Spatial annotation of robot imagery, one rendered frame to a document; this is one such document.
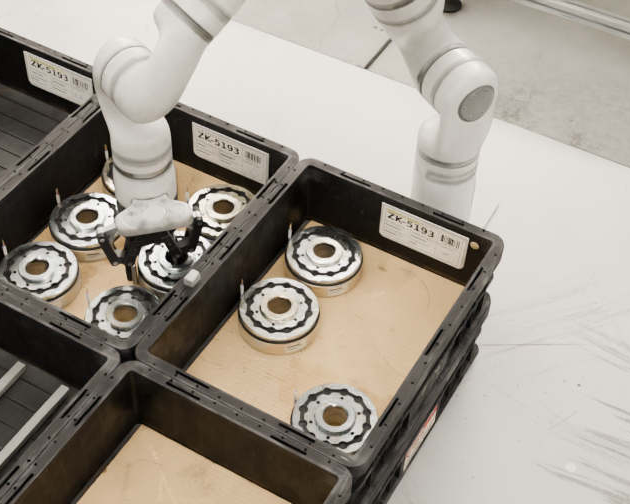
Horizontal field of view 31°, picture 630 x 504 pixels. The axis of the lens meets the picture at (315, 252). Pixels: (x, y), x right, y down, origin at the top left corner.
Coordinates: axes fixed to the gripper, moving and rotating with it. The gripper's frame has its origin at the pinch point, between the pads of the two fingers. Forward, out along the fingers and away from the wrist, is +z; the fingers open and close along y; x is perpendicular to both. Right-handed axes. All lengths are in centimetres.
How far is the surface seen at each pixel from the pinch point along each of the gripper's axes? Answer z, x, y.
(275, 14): 85, -167, -59
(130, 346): -7.8, 18.4, 5.4
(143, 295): -0.8, 5.1, 2.2
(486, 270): -7.8, 17.1, -38.8
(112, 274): 2.2, -2.1, 5.3
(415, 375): -7.8, 30.2, -25.1
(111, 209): -1.0, -10.9, 3.8
